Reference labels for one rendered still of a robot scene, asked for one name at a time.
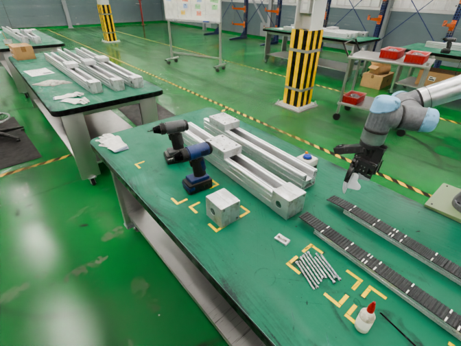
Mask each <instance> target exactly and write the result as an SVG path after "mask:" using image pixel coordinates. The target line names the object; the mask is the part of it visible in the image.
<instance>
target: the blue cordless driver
mask: <svg viewBox="0 0 461 346"><path fill-rule="evenodd" d="M212 151H213V147H212V145H211V143H210V142H208V141H204V142H202V143H197V144H194V145H192V146H187V147H185V148H181V149H179V151H178V152H177V153H175V154H173V155H172V158H170V159H167V161H169V160H172V159H173V160H174V161H182V162H187V161H189V163H190V166H191V167H192V168H193V174H189V175H186V178H184V179H183V180H182V185H183V188H184V189H185V190H186V191H187V192H188V193H189V195H193V194H196V193H198V192H201V191H203V190H206V189H208V188H211V187H212V186H213V183H212V178H211V177H210V176H209V175H208V174H207V173H206V164H205V161H204V157H205V156H207V155H209V154H211V153H212Z"/></svg>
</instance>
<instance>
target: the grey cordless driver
mask: <svg viewBox="0 0 461 346"><path fill-rule="evenodd" d="M188 129H189V125H188V122H187V120H185V119H184V121H183V119H182V120H176V121H171V122H165V123H160V124H159V125H157V126H155V127H153V128H152V130H147V131H148V132H151V131H153V133H156V134H161V135H166V133H167V134H168V137H169V140H171V142H172V146H173V147H171V148H167V150H166V151H164V153H163V154H164V157H165V160H166V162H167V164H168V165H171V164H175V163H181V162H182V161H174V160H173V159H172V160H169V161H167V159H170V158H172V155H173V154H175V153H177V152H178V151H179V149H181V148H184V140H183V137H182V133H181V132H184V131H188Z"/></svg>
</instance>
